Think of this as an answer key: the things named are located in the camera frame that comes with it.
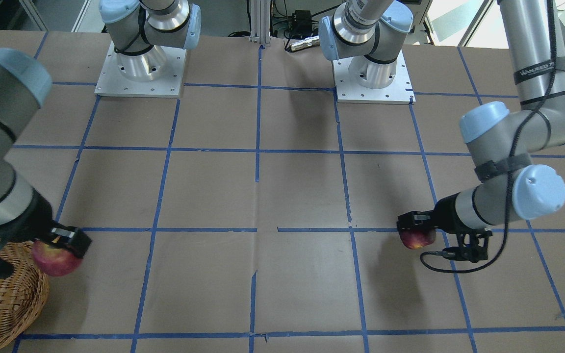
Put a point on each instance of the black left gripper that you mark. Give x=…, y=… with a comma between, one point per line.
x=447, y=214

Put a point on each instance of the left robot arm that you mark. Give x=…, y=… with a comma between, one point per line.
x=501, y=142

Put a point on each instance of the dark red apple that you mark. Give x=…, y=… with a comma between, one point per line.
x=414, y=239

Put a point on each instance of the woven wicker basket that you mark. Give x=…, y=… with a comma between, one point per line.
x=23, y=295

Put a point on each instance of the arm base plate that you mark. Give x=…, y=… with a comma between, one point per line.
x=373, y=73
x=156, y=74

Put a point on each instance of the red yellow striped apple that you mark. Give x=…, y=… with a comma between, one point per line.
x=55, y=262

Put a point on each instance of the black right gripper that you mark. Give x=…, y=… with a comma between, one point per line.
x=38, y=214

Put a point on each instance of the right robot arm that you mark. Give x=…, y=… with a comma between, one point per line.
x=149, y=40

